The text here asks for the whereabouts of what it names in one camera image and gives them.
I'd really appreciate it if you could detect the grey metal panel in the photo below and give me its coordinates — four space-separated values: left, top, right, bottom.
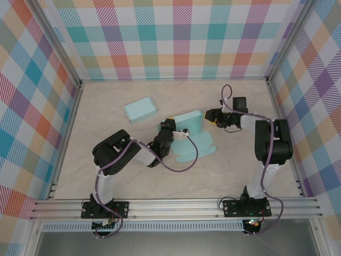
34 230 320 256

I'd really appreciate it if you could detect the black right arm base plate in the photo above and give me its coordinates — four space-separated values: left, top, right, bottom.
222 199 272 218

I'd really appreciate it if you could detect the teal paper box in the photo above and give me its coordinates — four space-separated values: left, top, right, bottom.
170 109 218 164
123 97 158 125

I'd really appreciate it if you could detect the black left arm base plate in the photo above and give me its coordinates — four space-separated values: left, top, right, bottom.
81 201 131 219

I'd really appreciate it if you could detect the aluminium right side rail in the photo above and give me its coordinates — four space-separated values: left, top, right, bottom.
266 77 306 198

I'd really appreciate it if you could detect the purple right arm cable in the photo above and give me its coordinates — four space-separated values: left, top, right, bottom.
220 84 283 235

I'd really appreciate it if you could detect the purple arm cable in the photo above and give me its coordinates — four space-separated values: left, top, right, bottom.
220 84 283 235
95 134 199 239

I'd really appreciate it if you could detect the aluminium right frame post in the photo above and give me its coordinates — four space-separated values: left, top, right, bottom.
266 0 313 83

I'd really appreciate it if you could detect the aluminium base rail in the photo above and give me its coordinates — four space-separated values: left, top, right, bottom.
29 198 323 221

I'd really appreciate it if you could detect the slotted grey cable duct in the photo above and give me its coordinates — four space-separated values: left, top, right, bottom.
42 220 245 232

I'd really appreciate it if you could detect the aluminium left frame post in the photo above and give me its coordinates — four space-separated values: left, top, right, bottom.
28 0 84 87

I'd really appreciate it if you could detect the aluminium frame post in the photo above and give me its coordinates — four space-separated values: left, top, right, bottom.
28 0 84 87
266 0 313 83

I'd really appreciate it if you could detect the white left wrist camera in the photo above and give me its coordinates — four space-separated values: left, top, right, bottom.
172 129 191 141

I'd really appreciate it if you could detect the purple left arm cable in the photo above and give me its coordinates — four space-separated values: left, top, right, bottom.
95 134 199 239

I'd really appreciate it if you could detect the aluminium left side rail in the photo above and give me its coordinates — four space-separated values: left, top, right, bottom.
46 79 84 201

